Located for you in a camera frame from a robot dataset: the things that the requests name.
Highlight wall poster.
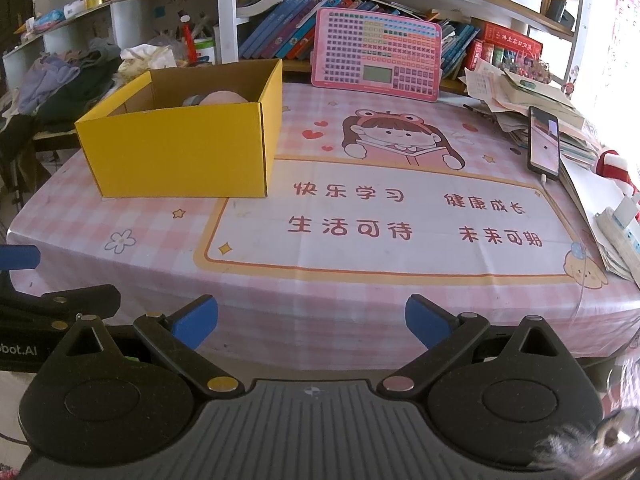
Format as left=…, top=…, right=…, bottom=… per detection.
left=600, top=0, right=640, bottom=93

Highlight white pen cup green label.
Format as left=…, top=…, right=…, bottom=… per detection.
left=194, top=37, right=218, bottom=66

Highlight pink toy keyboard tablet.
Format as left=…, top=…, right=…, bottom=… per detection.
left=311, top=7, right=443, bottom=102

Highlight yellow cardboard box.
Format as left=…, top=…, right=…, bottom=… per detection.
left=75, top=58, right=284, bottom=198

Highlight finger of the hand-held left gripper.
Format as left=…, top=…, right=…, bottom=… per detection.
left=0, top=284, right=122, bottom=331
left=0, top=245, right=42, bottom=301

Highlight red and white plush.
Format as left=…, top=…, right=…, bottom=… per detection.
left=595, top=150, right=640, bottom=196

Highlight crumpled white plastic bag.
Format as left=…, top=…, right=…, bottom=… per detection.
left=119, top=44, right=176, bottom=81

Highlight red book boxes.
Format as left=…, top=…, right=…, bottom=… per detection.
left=465, top=20, right=543, bottom=68

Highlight stack of white notebooks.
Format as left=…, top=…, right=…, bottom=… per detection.
left=559, top=152, right=640, bottom=288

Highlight grey cloth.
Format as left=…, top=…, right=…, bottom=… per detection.
left=75, top=37, right=121, bottom=68

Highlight blue packet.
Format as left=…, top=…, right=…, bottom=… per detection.
left=25, top=10, right=66, bottom=33

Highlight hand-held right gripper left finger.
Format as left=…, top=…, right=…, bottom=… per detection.
left=47, top=295, right=243, bottom=395

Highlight white bookshelf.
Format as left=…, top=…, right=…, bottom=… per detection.
left=2, top=0, right=591, bottom=86

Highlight grey fluffy pompom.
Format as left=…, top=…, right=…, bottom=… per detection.
left=530, top=360, right=640, bottom=480

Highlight smartphone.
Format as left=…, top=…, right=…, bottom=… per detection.
left=527, top=106, right=561, bottom=181

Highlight red tassel pen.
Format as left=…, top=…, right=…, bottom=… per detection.
left=181, top=15, right=196, bottom=63

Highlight pile of loose papers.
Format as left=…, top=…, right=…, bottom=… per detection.
left=465, top=57, right=601, bottom=161

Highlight purple cloth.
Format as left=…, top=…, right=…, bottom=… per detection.
left=17, top=55, right=81, bottom=111

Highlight row of blue children's books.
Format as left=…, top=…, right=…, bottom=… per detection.
left=239, top=0, right=481, bottom=81

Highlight white power strip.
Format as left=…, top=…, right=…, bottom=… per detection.
left=595, top=195, right=640, bottom=261

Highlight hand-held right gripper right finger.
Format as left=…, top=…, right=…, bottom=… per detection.
left=378, top=294, right=576, bottom=395

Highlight pink plush toy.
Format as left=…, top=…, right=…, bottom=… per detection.
left=200, top=91, right=248, bottom=107

